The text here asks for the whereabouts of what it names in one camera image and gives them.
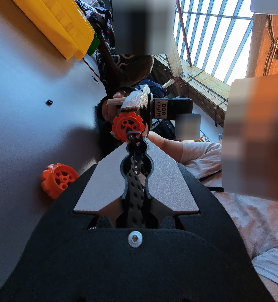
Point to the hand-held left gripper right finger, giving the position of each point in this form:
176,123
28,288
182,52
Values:
172,188

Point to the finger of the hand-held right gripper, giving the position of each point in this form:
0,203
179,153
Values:
136,101

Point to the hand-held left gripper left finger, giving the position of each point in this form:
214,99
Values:
101,188

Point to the orange toy wheel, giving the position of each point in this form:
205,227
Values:
56,179
120,125

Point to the black perforated beam with axle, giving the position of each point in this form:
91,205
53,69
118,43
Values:
134,193

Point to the grey desk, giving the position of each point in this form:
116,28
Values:
23,129

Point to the person's right hand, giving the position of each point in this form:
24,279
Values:
108,113

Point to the navy jacket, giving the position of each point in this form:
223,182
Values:
155,88

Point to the green plastic bin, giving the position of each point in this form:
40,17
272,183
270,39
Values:
93,44

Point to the skylight window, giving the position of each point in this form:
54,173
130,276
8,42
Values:
212,35

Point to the person's pale shirt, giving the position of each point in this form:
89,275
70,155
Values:
247,224

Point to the small black peg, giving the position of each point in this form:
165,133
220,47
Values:
49,102

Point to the yellow plastic bin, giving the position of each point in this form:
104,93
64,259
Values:
59,23

